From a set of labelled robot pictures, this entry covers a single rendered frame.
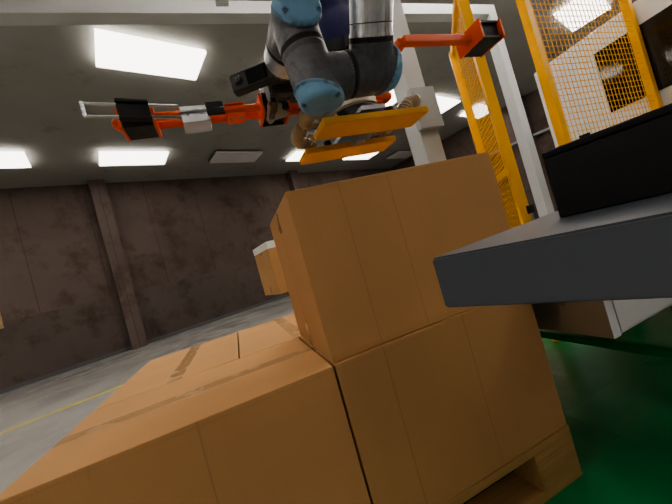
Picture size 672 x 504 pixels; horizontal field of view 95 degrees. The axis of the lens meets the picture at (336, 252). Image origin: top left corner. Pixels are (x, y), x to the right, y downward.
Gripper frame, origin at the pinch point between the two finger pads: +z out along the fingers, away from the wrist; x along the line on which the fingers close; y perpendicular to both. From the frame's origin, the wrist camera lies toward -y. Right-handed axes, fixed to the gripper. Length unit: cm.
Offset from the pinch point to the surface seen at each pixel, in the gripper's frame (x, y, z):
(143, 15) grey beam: 186, -30, 180
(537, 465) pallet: -114, 40, -21
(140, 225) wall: 162, -181, 783
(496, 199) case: -43, 52, -21
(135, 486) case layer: -76, -46, -19
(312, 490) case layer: -92, -17, -20
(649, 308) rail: -81, 74, -37
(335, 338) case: -64, -3, -19
